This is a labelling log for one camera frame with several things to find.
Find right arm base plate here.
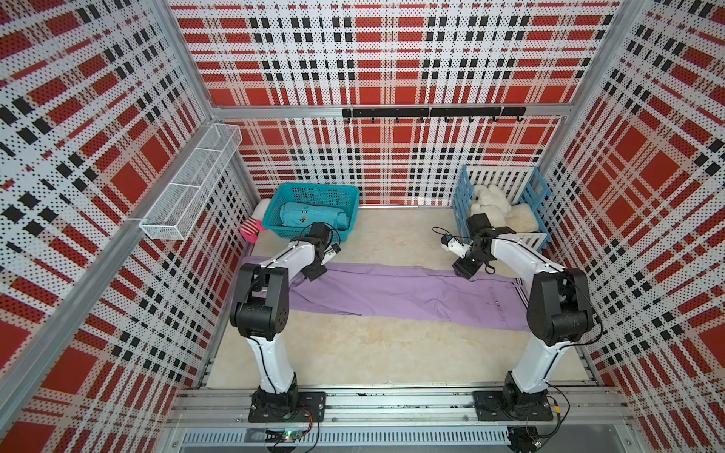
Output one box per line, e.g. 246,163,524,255
473,390,554,422

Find folded teal garment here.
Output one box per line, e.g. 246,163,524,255
279,202,349,230

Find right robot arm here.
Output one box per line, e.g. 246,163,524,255
441,228,595,413

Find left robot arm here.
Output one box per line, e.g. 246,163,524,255
230,237,341,411

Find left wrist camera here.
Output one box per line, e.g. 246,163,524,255
305,222,335,245

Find purple long pants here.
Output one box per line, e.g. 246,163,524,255
240,256,534,333

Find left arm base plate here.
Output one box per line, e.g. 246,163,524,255
247,388,328,424

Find green circuit board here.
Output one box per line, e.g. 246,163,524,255
264,430,307,444

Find blue white slatted crate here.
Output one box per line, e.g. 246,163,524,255
452,165,551,251

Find cream fluffy cushion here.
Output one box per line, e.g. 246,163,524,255
504,204,539,234

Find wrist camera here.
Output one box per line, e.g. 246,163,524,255
441,235,470,258
305,222,335,245

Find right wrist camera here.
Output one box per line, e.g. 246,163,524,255
441,235,470,258

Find white fluffy plush toy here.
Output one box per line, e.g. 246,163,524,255
468,185,512,228

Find teal plastic basket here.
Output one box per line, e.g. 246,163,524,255
262,183,361,243

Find white wire wall basket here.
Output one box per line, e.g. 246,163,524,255
140,124,242,242

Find black hook rail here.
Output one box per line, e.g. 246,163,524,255
342,107,527,120

